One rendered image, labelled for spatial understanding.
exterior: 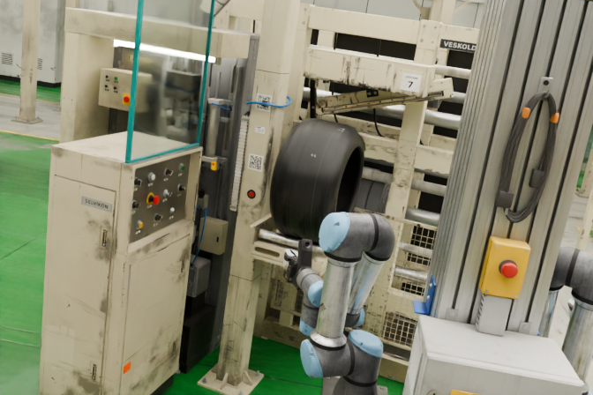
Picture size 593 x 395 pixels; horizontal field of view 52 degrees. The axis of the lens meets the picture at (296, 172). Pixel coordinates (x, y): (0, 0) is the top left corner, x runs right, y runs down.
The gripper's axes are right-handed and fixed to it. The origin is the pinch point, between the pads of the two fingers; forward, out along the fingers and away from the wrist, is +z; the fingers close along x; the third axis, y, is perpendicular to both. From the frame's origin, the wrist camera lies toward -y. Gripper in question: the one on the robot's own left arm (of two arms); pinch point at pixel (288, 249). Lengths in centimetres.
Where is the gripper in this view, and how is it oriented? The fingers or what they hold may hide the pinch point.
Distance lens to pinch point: 230.8
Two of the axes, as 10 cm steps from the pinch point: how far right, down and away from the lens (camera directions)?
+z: -3.4, -2.7, 9.0
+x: 9.0, 1.8, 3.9
